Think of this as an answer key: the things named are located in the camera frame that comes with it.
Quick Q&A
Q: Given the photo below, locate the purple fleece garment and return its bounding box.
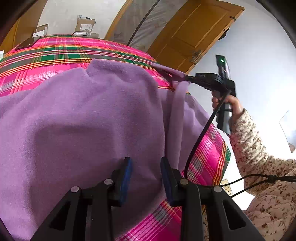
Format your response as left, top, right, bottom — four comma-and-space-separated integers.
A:
1, 59, 209, 240

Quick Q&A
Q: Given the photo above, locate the floral sleeve right forearm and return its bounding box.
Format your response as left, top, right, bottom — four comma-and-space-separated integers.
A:
230, 110, 295, 240

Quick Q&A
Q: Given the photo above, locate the person's right hand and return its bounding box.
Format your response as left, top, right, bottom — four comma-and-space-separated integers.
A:
212, 91, 244, 125

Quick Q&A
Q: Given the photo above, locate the pink green plaid tablecloth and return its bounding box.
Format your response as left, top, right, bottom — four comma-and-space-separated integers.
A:
0, 34, 232, 241

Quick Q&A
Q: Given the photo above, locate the wooden door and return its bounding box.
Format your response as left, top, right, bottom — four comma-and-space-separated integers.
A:
147, 1, 245, 74

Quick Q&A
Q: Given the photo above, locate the grey zippered door curtain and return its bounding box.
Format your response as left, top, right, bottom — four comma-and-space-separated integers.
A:
105, 0, 186, 52

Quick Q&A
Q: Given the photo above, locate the brown cardboard box with label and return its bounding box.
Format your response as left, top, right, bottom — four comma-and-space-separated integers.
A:
74, 15, 96, 32

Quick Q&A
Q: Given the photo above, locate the black smartphone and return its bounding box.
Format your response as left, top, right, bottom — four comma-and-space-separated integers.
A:
15, 36, 41, 51

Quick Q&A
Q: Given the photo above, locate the white cardboard box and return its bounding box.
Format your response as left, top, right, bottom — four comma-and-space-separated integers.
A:
32, 24, 49, 38

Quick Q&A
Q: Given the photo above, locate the wooden wardrobe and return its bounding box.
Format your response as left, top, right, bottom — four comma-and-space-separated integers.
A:
1, 0, 47, 53

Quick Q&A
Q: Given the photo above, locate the black cable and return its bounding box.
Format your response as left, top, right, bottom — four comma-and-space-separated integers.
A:
184, 89, 296, 198

